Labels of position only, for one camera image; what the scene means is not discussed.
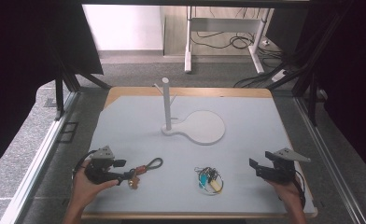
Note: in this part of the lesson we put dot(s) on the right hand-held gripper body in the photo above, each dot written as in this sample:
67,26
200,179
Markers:
279,169

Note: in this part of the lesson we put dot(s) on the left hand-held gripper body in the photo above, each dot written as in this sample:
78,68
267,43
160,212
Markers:
101,169

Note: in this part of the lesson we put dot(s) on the white key holder stand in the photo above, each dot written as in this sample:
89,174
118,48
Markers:
203,127

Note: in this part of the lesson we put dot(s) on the person's left hand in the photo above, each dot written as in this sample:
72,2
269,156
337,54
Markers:
86,188

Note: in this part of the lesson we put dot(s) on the person's right hand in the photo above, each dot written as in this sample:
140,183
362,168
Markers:
286,193

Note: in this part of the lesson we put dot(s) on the pale grey table mat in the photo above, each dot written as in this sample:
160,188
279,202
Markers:
159,193

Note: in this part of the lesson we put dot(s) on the black metal stand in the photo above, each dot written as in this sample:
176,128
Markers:
59,96
312,99

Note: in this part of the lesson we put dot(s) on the white power strip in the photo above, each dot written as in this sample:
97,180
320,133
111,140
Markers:
279,75

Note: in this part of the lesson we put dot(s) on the black curtain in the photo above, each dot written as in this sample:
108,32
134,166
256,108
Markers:
349,77
31,46

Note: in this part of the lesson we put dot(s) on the white board panel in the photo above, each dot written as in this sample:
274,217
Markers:
122,28

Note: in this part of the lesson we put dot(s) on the aluminium rail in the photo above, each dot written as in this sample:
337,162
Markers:
327,161
35,165

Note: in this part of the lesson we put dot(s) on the white desk frame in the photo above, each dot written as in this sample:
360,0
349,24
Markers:
224,24

